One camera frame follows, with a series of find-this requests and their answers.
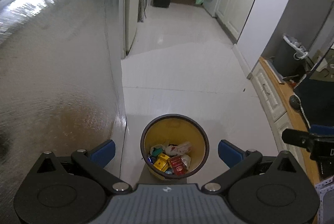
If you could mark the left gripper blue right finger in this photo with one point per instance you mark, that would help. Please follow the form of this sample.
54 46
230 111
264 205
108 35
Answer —
230 154

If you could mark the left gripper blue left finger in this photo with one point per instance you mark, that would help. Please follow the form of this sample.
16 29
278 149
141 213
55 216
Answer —
103 154

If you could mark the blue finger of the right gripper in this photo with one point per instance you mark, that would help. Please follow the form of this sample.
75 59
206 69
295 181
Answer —
321 130
296 137

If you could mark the white pink plastic bag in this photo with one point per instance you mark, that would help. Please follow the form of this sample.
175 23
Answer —
174 150

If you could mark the red cigarette pack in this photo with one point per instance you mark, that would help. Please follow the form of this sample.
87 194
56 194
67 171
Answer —
177 166

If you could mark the teal round small container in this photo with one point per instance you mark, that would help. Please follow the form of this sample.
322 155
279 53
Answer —
156 151

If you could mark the white paper wad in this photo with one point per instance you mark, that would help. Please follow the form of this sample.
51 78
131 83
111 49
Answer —
157 146

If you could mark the yellow carton box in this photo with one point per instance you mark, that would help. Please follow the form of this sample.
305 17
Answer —
161 162

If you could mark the white orange plastic bag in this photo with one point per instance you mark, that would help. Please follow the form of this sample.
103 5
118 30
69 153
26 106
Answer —
186 160

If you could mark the brown round trash bin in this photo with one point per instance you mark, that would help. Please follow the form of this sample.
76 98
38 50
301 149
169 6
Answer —
174 129

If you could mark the black lined trash can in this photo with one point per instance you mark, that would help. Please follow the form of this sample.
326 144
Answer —
290 55

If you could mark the white kitchen cabinets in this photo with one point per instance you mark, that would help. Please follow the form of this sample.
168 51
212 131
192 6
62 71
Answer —
238 2

